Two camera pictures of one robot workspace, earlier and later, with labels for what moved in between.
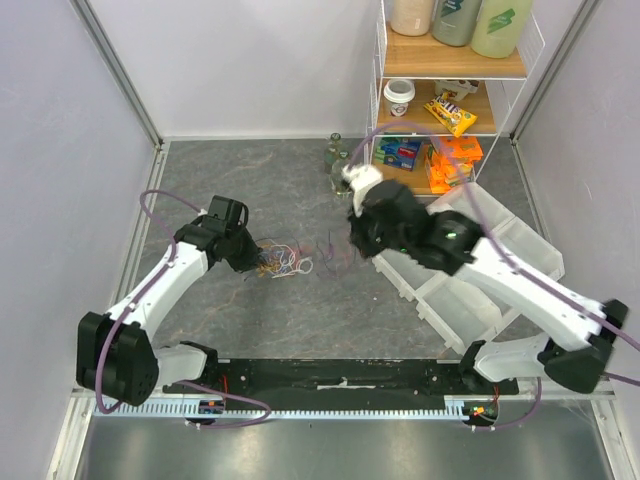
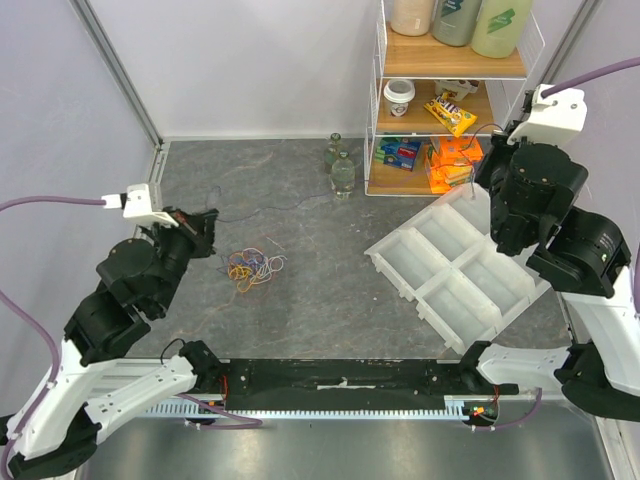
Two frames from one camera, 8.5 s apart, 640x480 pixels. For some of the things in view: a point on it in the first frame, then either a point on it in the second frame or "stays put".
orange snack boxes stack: [450, 161] stays put
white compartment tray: [455, 308] stays put
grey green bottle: [454, 22] stays put
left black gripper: [249, 260] to [198, 227]
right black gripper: [364, 234] to [511, 240]
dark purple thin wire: [331, 250] to [356, 184]
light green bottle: [499, 27] stays put
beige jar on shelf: [411, 17] stays put
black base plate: [352, 379] stays put
